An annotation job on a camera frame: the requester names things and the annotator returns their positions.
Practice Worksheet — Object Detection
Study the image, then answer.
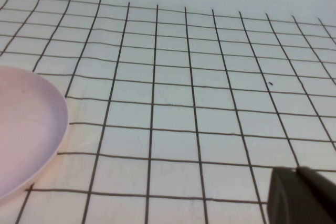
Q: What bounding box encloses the pink plastic plate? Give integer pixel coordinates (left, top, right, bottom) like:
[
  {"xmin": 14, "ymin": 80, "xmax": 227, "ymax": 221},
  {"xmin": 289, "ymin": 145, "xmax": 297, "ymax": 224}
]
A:
[{"xmin": 0, "ymin": 65, "xmax": 70, "ymax": 206}]

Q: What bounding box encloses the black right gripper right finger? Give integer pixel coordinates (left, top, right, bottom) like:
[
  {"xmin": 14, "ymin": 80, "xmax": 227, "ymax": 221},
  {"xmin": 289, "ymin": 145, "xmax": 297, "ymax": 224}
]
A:
[{"xmin": 296, "ymin": 166, "xmax": 336, "ymax": 205}]

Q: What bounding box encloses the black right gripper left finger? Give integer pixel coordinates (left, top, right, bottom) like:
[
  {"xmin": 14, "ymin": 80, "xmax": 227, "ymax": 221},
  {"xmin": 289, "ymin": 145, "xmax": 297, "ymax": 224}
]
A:
[{"xmin": 267, "ymin": 166, "xmax": 336, "ymax": 224}]

